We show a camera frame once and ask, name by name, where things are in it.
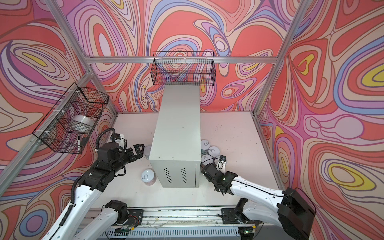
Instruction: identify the green labelled can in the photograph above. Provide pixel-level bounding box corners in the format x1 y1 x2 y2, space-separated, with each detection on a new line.
208 146 221 158

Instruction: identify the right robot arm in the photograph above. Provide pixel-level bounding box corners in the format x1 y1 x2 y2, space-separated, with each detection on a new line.
201 163 317 240

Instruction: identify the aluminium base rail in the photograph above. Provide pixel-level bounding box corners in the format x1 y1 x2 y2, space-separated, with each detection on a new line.
59 205 304 229

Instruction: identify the orange green lidded can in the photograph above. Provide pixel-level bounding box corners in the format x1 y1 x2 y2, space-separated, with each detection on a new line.
214 155 227 174

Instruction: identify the black marker pen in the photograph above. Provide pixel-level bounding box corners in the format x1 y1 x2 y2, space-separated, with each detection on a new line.
77 135 82 153

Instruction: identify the black wire basket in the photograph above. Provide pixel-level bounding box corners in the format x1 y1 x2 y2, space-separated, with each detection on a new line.
33 83 109 154
151 51 216 86

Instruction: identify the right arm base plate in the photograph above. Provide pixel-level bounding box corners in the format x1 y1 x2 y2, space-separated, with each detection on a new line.
218 208 262 225

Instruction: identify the green circuit board left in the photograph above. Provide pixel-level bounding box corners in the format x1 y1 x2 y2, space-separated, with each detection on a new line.
114 227 135 236

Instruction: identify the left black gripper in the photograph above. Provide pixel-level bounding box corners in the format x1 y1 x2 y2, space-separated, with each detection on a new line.
109 143 144 176

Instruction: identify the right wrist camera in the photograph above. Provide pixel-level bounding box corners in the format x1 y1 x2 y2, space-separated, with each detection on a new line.
219 155 227 164

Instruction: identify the orange red labelled can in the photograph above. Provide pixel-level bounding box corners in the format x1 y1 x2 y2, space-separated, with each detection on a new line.
201 154 215 166

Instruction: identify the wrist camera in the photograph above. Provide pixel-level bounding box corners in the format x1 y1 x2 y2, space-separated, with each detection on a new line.
219 155 227 164
111 134 127 149

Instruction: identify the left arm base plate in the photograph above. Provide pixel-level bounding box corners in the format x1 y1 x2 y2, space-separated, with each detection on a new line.
108 208 144 227

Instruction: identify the teal can left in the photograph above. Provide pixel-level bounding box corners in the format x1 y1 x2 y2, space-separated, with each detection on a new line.
144 145 152 160

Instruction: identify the blue grey can right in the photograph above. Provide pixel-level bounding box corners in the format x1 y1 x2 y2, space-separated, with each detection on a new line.
201 140 211 155

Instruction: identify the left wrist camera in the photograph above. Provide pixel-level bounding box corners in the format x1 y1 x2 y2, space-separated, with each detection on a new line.
111 134 127 149

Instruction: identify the black wire basket left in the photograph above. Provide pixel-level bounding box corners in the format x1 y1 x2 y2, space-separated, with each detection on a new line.
33 83 109 154

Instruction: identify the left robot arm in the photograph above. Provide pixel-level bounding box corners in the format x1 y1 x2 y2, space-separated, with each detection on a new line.
43 142 145 240

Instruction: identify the green circuit board right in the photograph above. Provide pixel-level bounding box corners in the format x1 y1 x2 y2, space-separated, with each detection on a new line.
239 226 257 235

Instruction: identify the green circuit board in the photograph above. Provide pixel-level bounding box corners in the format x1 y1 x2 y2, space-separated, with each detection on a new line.
114 227 135 236
239 226 257 235

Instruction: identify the pink labelled can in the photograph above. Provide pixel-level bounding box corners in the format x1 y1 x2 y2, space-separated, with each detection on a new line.
141 169 157 186

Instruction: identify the black wire basket rear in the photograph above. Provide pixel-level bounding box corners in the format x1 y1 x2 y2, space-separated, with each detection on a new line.
151 51 216 86

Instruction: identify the grey metal cabinet counter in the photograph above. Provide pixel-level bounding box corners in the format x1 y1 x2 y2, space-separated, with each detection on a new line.
149 85 201 188

